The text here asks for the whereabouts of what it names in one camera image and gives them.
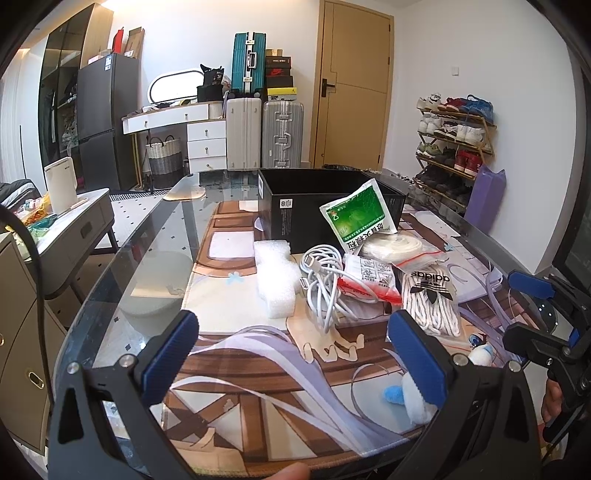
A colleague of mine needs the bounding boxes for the white blue plush toy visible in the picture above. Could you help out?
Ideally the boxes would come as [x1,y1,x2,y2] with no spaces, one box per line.
[384,343,496,425]

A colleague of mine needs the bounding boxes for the white adidas shoelaces bag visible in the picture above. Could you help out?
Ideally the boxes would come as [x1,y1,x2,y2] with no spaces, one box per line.
[402,264,462,338]

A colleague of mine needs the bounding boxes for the red edged white packet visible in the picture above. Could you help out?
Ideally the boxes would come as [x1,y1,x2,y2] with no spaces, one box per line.
[338,254,402,306]

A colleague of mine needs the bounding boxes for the white rope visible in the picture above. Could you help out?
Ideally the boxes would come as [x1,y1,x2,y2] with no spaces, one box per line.
[358,231,443,269]

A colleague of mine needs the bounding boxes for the white charging cable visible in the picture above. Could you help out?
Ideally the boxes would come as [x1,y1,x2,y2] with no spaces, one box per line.
[297,244,385,334]

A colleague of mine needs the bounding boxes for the green white sachet packet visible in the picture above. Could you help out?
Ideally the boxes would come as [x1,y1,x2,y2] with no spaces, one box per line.
[320,179,398,254]

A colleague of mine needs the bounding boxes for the white foam block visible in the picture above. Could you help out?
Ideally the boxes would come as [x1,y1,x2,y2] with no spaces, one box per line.
[253,240,301,319]

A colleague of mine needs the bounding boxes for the person's right hand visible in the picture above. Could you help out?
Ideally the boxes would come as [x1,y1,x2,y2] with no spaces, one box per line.
[541,379,563,424]

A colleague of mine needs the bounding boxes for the person's left hand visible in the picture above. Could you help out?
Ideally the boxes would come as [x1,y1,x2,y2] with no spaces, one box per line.
[266,462,311,480]

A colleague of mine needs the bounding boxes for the purple paper bag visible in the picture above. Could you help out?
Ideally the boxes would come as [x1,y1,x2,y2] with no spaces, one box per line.
[464,165,507,234]

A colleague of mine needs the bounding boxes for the anime printed desk mat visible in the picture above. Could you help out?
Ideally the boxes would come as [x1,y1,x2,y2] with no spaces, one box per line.
[156,198,555,477]

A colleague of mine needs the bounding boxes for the grey side cabinet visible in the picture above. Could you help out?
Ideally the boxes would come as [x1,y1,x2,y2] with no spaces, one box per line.
[37,188,118,302]

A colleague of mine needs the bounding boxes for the wooden shoe rack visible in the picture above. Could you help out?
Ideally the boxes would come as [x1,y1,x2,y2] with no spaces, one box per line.
[413,93,496,215]

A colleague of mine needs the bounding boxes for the black cardboard box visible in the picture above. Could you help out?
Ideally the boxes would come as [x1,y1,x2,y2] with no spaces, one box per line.
[259,169,406,254]

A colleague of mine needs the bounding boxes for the grey white woven basket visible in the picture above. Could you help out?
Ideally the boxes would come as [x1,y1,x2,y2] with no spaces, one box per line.
[146,135,184,189]

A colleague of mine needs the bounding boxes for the white electric kettle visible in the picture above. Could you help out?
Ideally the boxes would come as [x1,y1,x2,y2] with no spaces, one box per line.
[44,157,77,215]

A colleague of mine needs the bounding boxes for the tan wooden door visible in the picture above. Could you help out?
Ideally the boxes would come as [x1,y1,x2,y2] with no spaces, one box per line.
[310,1,394,171]

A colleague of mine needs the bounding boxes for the white dressing desk with drawers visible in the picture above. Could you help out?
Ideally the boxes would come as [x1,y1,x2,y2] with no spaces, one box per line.
[122,101,228,174]

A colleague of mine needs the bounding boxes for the silver aluminium suitcase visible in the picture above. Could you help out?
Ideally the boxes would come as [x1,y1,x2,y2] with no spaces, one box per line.
[262,100,304,169]

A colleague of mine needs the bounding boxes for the white suitcase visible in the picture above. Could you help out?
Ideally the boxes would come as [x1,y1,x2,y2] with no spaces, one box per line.
[226,98,263,170]

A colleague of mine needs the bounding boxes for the black handbag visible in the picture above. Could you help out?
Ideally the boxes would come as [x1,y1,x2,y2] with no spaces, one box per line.
[197,64,224,102]

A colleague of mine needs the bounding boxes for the oval black framed mirror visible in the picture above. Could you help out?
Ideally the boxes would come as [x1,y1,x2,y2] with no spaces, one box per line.
[147,70,204,104]

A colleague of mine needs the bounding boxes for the black refrigerator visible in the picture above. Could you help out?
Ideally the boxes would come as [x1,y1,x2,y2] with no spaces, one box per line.
[76,53,140,192]

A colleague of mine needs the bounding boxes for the stacked shoe boxes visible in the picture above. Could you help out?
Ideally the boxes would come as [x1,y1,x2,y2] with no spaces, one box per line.
[264,48,297,101]

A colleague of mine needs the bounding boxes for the teal suitcase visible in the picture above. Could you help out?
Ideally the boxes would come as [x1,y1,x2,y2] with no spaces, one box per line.
[230,32,266,98]

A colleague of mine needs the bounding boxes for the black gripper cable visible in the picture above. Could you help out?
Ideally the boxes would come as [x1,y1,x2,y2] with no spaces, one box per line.
[0,202,57,416]

